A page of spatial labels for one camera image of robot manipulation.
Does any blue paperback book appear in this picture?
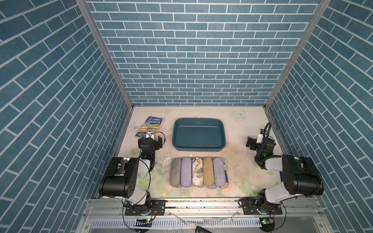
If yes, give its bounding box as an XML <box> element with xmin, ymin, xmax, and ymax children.
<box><xmin>136</xmin><ymin>116</ymin><xmax>163</xmax><ymax>139</ymax></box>

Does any teal plastic storage box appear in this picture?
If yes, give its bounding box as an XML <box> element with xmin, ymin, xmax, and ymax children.
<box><xmin>172</xmin><ymin>117</ymin><xmax>226</xmax><ymax>152</ymax></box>

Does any tan fabric glasses case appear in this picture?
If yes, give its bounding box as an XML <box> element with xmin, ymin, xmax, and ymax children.
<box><xmin>203</xmin><ymin>157</ymin><xmax>215</xmax><ymax>186</ymax></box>

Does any grey fabric glasses case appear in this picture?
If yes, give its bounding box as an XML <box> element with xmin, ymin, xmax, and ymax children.
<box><xmin>170</xmin><ymin>158</ymin><xmax>181</xmax><ymax>188</ymax></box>

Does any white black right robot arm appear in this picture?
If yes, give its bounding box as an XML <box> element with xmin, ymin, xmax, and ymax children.
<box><xmin>246</xmin><ymin>129</ymin><xmax>324</xmax><ymax>214</ymax></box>

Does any lilac fabric glasses case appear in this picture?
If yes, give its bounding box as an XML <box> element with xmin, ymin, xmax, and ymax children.
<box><xmin>181</xmin><ymin>158</ymin><xmax>192</xmax><ymax>188</ymax></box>
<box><xmin>213</xmin><ymin>158</ymin><xmax>225</xmax><ymax>187</ymax></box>

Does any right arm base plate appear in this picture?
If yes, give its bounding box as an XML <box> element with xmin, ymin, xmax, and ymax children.
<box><xmin>238</xmin><ymin>198</ymin><xmax>283</xmax><ymax>215</ymax></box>

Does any aluminium mounting rail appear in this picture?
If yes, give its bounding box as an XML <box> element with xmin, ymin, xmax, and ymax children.
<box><xmin>83</xmin><ymin>197</ymin><xmax>325</xmax><ymax>219</ymax></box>

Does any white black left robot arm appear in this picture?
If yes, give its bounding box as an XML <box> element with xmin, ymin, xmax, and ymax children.
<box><xmin>99</xmin><ymin>134</ymin><xmax>165</xmax><ymax>216</ymax></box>

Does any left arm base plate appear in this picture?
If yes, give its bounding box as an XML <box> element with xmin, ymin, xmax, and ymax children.
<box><xmin>124</xmin><ymin>199</ymin><xmax>166</xmax><ymax>216</ymax></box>

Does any world map glasses case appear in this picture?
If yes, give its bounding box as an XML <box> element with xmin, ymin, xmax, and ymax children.
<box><xmin>192</xmin><ymin>157</ymin><xmax>204</xmax><ymax>187</ymax></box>

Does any newspaper flag print glasses case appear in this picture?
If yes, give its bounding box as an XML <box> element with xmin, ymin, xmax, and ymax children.
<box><xmin>219</xmin><ymin>164</ymin><xmax>229</xmax><ymax>189</ymax></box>

